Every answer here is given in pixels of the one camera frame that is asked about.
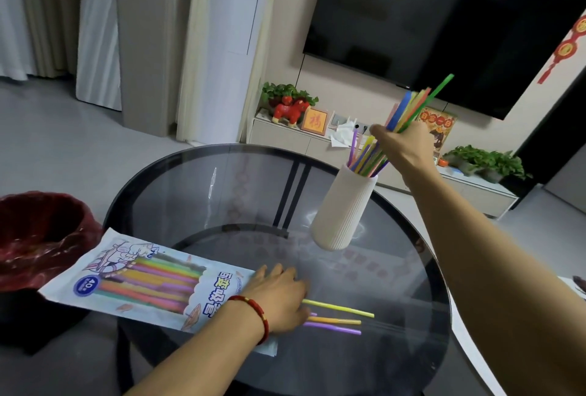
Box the person's left hand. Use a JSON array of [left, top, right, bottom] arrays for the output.
[[242, 263, 313, 335]]

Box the person's right hand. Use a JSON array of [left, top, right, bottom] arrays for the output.
[[369, 122, 436, 178]]

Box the bunch of colourful straws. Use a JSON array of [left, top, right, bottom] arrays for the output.
[[346, 74, 455, 178]]

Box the orange drinking straw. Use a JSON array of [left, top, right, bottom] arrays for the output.
[[308, 315, 362, 326]]

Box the yellow drinking straw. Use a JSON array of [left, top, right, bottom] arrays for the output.
[[302, 299, 375, 319]]

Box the purple drinking straw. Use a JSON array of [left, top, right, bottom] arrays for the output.
[[302, 321, 362, 336]]

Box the person's left forearm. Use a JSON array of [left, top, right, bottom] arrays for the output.
[[123, 302, 271, 396]]

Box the person's right forearm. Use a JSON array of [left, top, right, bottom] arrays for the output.
[[403, 166, 586, 396]]

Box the white crumpled tissue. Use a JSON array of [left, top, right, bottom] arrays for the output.
[[328, 128, 356, 149]]

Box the white tissue holder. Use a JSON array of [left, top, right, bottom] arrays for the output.
[[329, 112, 363, 134]]

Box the colourful cartoon desk calendar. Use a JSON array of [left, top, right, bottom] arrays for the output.
[[417, 106, 458, 155]]

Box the red gold framed picture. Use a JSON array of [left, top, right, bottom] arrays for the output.
[[300, 107, 330, 137]]

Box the white ribbed vase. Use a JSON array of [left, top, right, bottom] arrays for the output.
[[310, 163, 379, 252]]

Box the red horse figurine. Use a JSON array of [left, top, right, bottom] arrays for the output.
[[271, 97, 310, 129]]

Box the beige television cabinet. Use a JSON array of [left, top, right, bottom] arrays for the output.
[[247, 109, 520, 219]]

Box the leafy plant in tray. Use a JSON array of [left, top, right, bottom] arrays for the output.
[[443, 144, 533, 184]]

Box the green potted plant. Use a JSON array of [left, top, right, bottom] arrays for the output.
[[259, 82, 320, 111]]

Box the black flat television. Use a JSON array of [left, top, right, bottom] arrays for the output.
[[302, 0, 586, 121]]

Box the printed plastic straw packet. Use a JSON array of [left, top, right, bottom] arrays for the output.
[[38, 227, 279, 358]]

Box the white tower air conditioner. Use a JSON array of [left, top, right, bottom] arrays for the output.
[[200, 0, 276, 146]]

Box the white sheer curtain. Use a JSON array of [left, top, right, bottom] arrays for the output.
[[0, 0, 122, 112]]

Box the beige curtain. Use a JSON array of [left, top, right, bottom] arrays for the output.
[[14, 0, 84, 79]]

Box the red bead bracelet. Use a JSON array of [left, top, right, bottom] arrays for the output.
[[227, 295, 270, 346]]

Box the black metal table frame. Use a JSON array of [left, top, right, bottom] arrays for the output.
[[219, 160, 315, 239]]

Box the red coin string ornament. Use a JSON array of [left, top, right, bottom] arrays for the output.
[[537, 13, 586, 85]]

